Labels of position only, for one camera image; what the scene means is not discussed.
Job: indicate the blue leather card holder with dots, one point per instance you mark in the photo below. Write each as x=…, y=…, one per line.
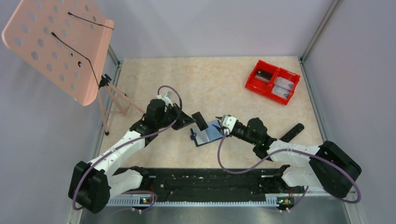
x=209, y=135

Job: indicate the black microphone grey head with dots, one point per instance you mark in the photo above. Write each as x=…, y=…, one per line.
x=293, y=132

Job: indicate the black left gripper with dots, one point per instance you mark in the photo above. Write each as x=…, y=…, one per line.
x=183, y=120

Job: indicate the red double bin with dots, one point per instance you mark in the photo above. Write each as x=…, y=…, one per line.
x=265, y=89

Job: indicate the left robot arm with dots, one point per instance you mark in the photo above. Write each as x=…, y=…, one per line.
x=95, y=182

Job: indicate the black credit card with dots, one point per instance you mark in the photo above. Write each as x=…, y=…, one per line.
x=263, y=75
x=200, y=121

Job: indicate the pink music stand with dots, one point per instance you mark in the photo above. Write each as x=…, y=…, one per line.
x=66, y=41

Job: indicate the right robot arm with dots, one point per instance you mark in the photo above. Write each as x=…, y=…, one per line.
x=324, y=166

